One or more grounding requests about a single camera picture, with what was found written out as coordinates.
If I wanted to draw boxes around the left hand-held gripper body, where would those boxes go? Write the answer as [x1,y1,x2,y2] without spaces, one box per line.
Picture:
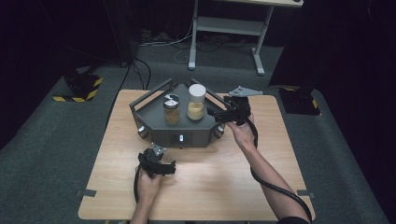
[137,142,167,179]

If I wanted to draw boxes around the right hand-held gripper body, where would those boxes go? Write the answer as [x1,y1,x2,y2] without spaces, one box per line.
[222,85,264,126]

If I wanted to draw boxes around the white lid spice jar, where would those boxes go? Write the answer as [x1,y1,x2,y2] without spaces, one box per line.
[186,83,207,122]

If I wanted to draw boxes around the dark grey corner rack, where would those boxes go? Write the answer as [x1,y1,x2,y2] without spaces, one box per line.
[129,77,235,150]

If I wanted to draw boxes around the silver lid spice jar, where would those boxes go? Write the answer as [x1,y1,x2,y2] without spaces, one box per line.
[163,92,181,127]

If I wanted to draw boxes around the person's left hand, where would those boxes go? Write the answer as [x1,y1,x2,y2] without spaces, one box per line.
[135,167,163,205]

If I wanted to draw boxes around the person's right hand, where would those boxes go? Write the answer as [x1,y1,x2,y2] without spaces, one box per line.
[226,113,258,154]

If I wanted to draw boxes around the yellow black striped stand base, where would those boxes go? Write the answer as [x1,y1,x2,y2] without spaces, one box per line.
[51,73,104,104]
[277,87,322,117]

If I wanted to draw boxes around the left hand-held gripper black cable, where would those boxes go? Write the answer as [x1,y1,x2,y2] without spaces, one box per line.
[133,167,142,203]

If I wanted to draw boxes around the hand-held gripper black cable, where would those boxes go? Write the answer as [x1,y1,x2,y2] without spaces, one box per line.
[245,115,314,224]
[133,167,142,203]

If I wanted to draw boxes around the white metal desk frame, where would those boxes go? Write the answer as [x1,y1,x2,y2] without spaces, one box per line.
[188,0,304,77]

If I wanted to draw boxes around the black floor cable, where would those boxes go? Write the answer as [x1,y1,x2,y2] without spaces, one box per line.
[105,57,152,127]

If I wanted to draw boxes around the white floor cable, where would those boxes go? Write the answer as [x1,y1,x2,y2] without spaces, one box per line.
[139,20,194,64]

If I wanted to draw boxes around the right hand-held gripper black cable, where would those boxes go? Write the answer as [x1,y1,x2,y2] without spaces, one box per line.
[245,115,314,224]

